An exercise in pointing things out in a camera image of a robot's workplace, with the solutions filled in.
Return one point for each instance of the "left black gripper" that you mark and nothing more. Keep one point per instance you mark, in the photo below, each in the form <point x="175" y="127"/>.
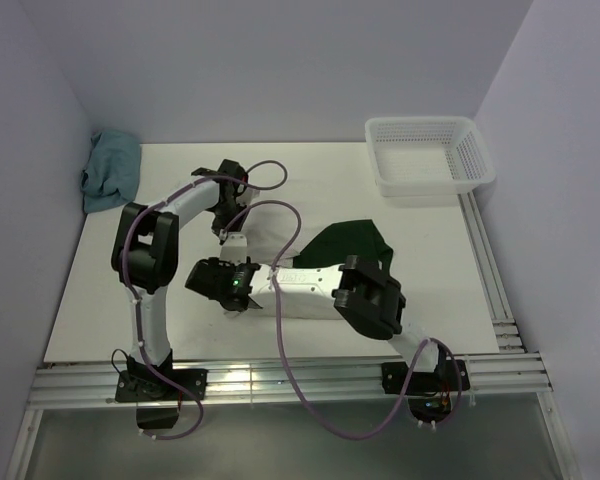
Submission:
<point x="217" y="225"/>

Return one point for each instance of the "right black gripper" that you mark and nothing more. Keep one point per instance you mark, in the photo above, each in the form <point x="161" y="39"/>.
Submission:
<point x="218" y="263"/>

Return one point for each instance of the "white green raglan t-shirt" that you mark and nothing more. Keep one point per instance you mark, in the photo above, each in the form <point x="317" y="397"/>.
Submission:
<point x="300" y="255"/>

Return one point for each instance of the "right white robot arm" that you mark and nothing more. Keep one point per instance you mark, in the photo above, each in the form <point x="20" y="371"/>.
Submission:
<point x="405" y="339"/>

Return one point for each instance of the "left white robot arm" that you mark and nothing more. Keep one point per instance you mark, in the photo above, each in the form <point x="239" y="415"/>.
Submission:
<point x="146" y="248"/>

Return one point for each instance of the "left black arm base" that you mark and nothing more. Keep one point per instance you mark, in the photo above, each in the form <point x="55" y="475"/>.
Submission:
<point x="158" y="403"/>

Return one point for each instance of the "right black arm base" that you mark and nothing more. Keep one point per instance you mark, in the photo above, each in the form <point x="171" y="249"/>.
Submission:
<point x="429" y="394"/>

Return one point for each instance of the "crumpled light blue t-shirt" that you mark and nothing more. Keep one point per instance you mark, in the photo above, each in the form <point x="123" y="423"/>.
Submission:
<point x="111" y="175"/>

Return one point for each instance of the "white plastic perforated basket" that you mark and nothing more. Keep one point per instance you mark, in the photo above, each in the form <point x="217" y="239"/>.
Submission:
<point x="427" y="155"/>

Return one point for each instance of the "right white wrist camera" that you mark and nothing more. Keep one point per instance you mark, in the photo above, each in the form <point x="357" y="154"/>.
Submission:
<point x="234" y="248"/>

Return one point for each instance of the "aluminium rail frame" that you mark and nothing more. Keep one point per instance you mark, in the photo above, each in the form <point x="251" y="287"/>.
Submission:
<point x="513" y="370"/>

